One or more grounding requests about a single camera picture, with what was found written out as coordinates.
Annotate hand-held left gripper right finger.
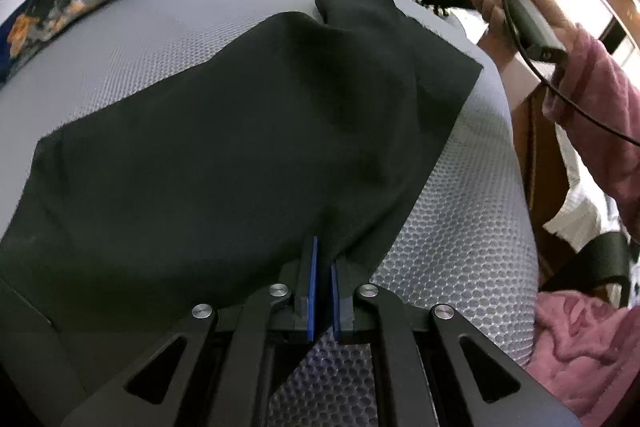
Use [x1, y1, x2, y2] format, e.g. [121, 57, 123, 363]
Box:
[330, 259, 583, 427]

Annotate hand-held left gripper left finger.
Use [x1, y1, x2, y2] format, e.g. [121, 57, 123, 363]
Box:
[60, 235, 321, 427]

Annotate black pants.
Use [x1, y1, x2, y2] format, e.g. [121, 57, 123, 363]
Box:
[0, 0, 485, 308]

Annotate person's right forearm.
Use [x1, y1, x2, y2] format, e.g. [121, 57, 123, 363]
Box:
[542, 26, 640, 238]

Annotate pink robe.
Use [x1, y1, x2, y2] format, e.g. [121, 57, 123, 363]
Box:
[525, 292, 640, 427]

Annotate grey textured mattress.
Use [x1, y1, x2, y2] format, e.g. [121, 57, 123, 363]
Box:
[0, 0, 542, 427]

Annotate white cloth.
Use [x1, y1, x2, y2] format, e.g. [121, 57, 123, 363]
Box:
[542, 127, 626, 249]

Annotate black strap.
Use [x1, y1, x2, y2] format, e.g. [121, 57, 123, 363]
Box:
[540, 231, 633, 308]

